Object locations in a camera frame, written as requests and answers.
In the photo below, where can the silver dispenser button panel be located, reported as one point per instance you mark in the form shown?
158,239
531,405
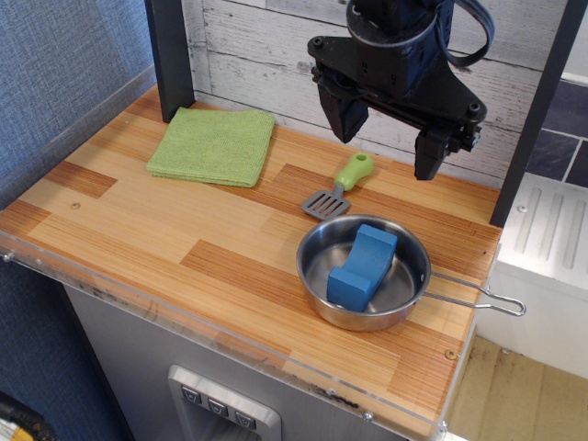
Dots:
208,410

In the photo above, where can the black yellow object corner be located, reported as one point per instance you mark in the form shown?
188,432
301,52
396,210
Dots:
19,422

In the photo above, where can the green microfibre cloth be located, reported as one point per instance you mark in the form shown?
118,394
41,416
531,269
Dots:
211,146

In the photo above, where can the blue wooden block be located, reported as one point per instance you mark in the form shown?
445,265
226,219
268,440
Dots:
354,284

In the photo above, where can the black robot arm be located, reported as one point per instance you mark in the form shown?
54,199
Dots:
399,21

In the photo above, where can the grey toy fridge cabinet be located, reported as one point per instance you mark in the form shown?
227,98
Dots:
326,384

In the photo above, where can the white ribbed box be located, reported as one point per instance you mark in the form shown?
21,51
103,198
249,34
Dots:
542,261

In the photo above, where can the stainless steel pan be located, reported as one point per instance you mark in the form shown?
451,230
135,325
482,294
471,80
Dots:
328,244

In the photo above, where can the dark right upright post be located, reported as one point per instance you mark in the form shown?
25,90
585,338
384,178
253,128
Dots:
559,52

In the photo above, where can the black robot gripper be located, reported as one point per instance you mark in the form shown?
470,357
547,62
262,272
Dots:
411,82

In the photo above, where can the green handled grey spatula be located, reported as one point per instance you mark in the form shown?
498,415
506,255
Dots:
326,204

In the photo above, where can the clear acrylic counter edge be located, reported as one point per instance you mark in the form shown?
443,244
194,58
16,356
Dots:
429,346

